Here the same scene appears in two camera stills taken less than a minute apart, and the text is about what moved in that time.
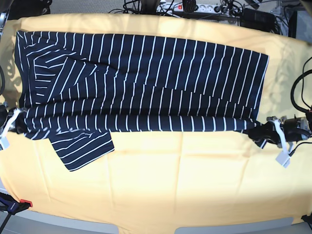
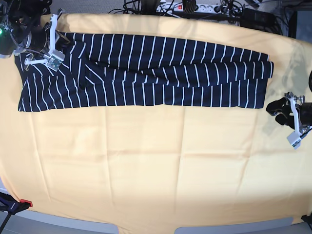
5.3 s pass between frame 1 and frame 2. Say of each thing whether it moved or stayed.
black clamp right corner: stayed
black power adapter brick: stayed
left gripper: moved
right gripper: moved
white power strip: stayed
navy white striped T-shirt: moved
